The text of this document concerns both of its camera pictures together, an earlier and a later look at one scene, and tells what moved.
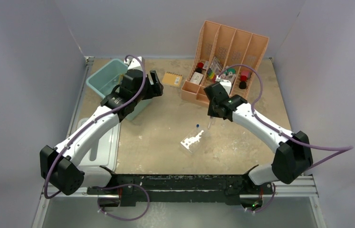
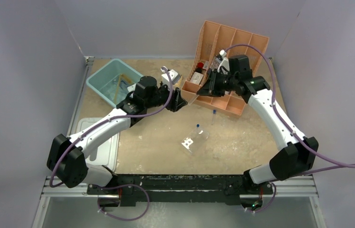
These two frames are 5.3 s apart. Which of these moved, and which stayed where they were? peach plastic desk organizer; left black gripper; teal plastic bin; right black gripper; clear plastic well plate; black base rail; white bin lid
Moved: right black gripper; left black gripper
Stayed: white bin lid; peach plastic desk organizer; teal plastic bin; black base rail; clear plastic well plate
